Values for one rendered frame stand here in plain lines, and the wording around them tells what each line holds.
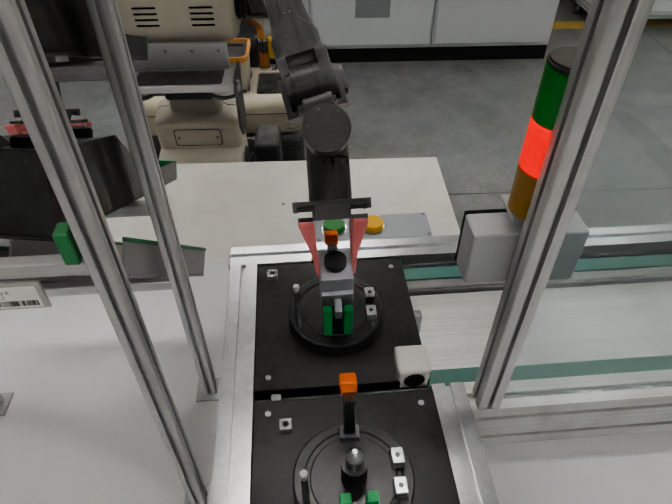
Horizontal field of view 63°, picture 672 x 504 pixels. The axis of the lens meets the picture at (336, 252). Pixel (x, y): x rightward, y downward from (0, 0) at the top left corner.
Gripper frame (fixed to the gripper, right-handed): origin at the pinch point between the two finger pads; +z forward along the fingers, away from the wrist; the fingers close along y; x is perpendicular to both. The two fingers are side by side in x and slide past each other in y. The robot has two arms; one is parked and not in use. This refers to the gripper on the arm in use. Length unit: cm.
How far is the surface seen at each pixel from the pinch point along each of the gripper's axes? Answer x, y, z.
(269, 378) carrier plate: 0.4, -10.0, 14.3
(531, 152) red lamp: -24.6, 17.3, -11.3
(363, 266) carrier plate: 16.4, 5.4, 1.4
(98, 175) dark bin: -20.8, -22.4, -12.2
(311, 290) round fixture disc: 10.2, -3.5, 4.0
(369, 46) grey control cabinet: 296, 46, -120
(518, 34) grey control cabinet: 288, 144, -120
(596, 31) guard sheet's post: -34.4, 18.3, -18.6
